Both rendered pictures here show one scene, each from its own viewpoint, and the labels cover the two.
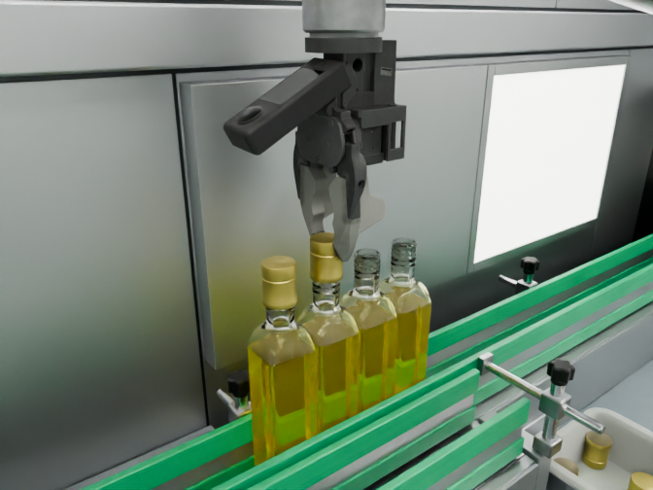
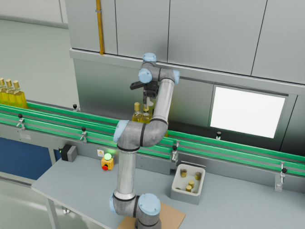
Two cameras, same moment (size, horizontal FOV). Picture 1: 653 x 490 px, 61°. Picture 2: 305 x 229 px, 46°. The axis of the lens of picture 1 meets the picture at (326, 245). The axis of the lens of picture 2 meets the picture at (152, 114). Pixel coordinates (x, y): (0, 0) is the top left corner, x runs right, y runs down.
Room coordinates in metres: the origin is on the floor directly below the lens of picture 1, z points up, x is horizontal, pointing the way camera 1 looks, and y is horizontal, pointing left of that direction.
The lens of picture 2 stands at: (-0.53, -1.43, 2.50)
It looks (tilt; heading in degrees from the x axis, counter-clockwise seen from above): 38 degrees down; 52
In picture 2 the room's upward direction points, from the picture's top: 1 degrees clockwise
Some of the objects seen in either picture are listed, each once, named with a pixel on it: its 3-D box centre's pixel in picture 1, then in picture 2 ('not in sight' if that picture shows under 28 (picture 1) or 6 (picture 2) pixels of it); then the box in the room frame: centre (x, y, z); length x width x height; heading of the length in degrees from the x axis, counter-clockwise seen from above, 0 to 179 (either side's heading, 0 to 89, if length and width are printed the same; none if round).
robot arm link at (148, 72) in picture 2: not in sight; (149, 73); (0.48, -0.10, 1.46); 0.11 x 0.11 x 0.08; 42
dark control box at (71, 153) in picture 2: not in sight; (68, 153); (0.08, 0.27, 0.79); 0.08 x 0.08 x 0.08; 37
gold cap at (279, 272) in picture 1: (279, 282); (137, 106); (0.49, 0.05, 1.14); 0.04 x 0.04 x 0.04
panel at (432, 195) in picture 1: (461, 177); (208, 105); (0.86, -0.21, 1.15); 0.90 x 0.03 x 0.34; 127
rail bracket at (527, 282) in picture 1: (515, 290); (218, 138); (0.87, -0.33, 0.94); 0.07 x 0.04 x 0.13; 37
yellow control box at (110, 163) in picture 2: not in sight; (108, 162); (0.25, 0.05, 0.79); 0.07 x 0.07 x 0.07; 37
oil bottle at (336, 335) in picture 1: (326, 389); (145, 126); (0.53, 0.00, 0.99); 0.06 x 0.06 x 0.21; 37
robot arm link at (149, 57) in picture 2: not in sight; (149, 63); (0.54, -0.02, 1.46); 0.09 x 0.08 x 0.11; 42
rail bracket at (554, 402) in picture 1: (535, 398); (175, 151); (0.56, -0.26, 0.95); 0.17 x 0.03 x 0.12; 37
